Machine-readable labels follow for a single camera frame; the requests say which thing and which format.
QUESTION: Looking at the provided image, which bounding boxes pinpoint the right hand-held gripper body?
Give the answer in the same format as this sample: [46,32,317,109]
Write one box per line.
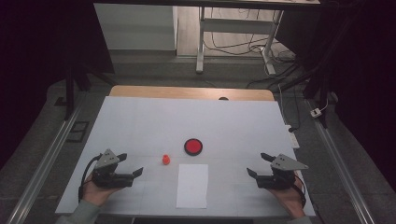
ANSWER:
[255,153,310,190]

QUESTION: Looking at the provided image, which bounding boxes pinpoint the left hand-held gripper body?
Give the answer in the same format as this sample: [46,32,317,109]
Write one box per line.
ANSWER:
[91,148,135,189]

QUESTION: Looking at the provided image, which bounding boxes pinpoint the red ink pad black rim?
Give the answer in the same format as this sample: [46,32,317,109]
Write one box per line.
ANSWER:
[183,137,204,157]

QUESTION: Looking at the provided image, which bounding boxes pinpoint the person's right hand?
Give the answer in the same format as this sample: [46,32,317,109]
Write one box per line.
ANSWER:
[267,176,307,218]

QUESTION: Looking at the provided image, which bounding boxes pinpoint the person's left hand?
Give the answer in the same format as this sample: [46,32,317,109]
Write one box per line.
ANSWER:
[81,174,125,208]

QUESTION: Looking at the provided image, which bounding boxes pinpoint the white power strip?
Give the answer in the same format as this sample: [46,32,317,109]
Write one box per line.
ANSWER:
[285,124,301,149]

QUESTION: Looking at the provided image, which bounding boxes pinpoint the black floor socket frames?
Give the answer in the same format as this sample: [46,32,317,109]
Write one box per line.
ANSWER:
[65,120,91,144]

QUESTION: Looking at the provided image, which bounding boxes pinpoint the white paper sheet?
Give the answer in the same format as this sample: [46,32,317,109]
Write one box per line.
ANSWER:
[176,163,209,210]

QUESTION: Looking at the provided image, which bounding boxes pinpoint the white table cover board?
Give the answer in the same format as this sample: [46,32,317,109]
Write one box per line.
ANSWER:
[55,95,317,217]

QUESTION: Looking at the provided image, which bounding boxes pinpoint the black metal stand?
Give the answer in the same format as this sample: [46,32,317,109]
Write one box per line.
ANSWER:
[270,0,365,129]
[55,62,120,121]

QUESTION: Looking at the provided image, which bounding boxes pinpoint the dark curtain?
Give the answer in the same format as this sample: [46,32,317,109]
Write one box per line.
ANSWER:
[0,0,115,171]
[275,0,396,190]

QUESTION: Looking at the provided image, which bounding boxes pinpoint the white cabinet panel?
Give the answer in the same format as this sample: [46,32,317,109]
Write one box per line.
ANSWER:
[93,3,178,51]

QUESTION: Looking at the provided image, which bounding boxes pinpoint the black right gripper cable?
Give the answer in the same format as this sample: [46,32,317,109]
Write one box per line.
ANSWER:
[292,174,308,209]

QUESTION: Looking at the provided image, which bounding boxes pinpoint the metal floor rail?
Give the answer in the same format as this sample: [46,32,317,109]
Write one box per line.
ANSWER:
[306,99,376,224]
[6,102,85,224]

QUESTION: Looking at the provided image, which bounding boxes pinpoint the black floor cables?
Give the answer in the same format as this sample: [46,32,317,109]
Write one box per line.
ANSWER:
[204,7,297,63]

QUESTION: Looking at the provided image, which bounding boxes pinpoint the white desk frame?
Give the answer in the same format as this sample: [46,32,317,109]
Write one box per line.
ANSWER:
[195,6,285,77]

